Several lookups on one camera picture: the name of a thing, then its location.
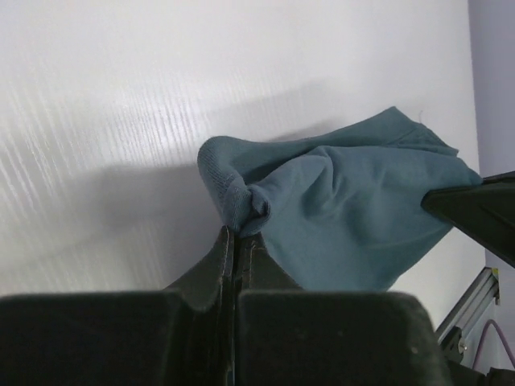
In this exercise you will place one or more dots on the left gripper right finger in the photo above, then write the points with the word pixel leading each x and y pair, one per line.
pixel 285 335

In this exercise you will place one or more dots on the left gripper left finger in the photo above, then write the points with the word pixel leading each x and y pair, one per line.
pixel 179 335

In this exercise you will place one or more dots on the aluminium extrusion frame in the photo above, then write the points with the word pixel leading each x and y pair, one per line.
pixel 467 312

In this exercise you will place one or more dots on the grey blue t shirt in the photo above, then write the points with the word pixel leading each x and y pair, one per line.
pixel 341 211

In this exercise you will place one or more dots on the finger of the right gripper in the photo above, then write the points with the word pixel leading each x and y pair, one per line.
pixel 485 212

